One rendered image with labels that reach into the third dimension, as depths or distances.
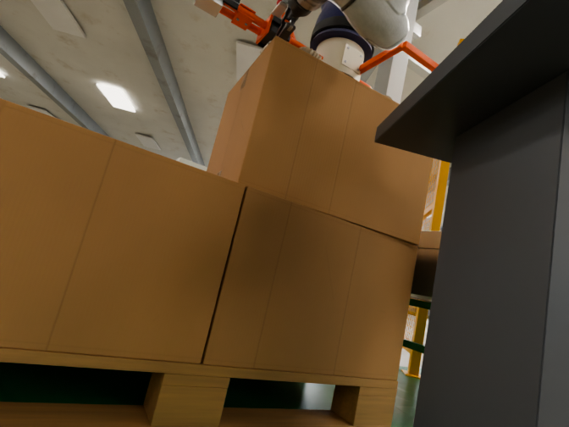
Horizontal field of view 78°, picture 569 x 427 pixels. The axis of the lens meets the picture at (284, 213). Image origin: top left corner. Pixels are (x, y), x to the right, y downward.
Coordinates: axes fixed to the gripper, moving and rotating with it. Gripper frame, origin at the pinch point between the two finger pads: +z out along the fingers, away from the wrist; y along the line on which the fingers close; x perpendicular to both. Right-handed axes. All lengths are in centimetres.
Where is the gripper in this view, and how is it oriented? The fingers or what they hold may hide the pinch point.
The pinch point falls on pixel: (270, 33)
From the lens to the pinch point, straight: 123.1
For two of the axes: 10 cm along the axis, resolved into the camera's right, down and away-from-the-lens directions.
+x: 8.4, 2.8, 4.6
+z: -4.9, 0.5, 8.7
